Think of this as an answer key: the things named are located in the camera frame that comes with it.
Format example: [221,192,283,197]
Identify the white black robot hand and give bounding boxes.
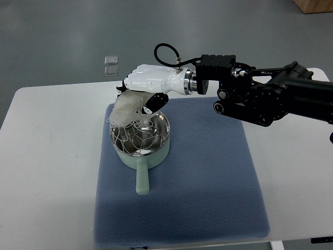
[116,64,197,115]

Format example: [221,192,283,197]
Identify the white vermicelli bundle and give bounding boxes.
[108,90,155,154]

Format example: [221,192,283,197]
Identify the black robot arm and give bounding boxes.
[189,55,332,127]

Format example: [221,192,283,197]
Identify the mint green steel pot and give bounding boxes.
[110,111,170,195]

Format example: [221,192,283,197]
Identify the upper clear floor plate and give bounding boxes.
[105,56,118,65]

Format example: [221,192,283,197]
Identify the blue textured mat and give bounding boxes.
[94,97,270,248]

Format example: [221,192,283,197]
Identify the brown cardboard box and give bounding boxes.
[294,0,332,14]

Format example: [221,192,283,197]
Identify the black cable loop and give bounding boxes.
[153,43,202,71]

